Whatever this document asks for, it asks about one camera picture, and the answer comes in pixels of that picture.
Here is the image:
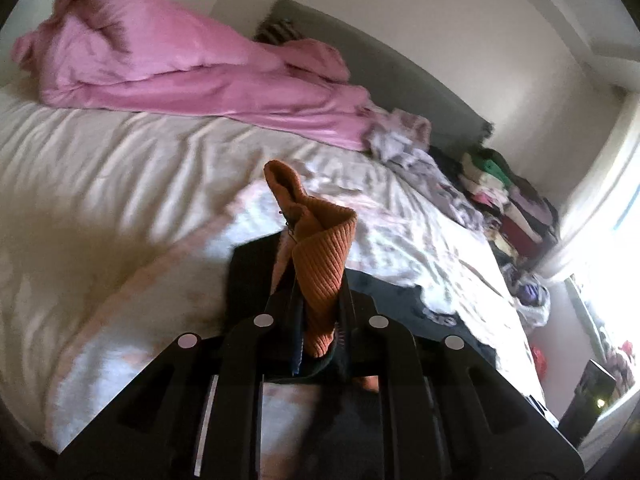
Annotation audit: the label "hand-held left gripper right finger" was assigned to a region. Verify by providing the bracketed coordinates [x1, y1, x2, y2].
[333, 275, 586, 480]

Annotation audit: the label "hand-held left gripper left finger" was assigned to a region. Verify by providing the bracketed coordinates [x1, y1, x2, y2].
[55, 284, 304, 480]

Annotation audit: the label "black garment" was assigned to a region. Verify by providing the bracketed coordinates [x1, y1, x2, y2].
[227, 236, 502, 480]

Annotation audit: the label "orange ribbed knit garment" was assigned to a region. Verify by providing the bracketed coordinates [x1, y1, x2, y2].
[263, 160, 379, 393]

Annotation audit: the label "crumpled lilac clothes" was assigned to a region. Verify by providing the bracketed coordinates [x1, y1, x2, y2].
[365, 110, 488, 233]

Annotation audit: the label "stack of folded clothes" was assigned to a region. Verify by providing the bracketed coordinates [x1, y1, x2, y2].
[457, 147, 561, 271]

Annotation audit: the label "white plastic bag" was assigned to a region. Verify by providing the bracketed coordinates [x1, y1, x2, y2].
[510, 270, 551, 331]

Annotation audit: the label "bed with white sheet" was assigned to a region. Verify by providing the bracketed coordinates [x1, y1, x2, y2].
[0, 82, 561, 466]

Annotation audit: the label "black box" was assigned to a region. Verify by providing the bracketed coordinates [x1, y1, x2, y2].
[557, 357, 618, 448]

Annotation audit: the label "grey headboard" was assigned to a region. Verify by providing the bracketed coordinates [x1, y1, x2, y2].
[252, 0, 496, 156]

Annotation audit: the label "pink duvet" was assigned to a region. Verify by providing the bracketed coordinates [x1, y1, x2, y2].
[12, 0, 381, 153]

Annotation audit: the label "striped pillow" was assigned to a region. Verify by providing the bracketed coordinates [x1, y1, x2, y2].
[252, 17, 306, 43]

